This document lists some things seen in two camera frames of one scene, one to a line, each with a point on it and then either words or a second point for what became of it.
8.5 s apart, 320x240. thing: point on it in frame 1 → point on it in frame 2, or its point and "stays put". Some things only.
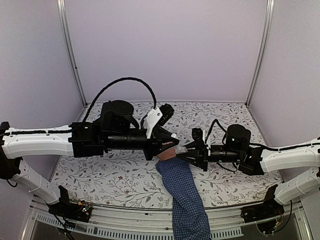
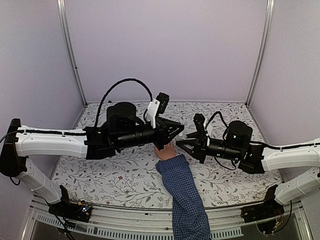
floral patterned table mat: [110, 182] stays put
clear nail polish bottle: [180, 149] → [180, 137]
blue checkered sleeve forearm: [190, 220] stays put
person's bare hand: [167, 154] stays put
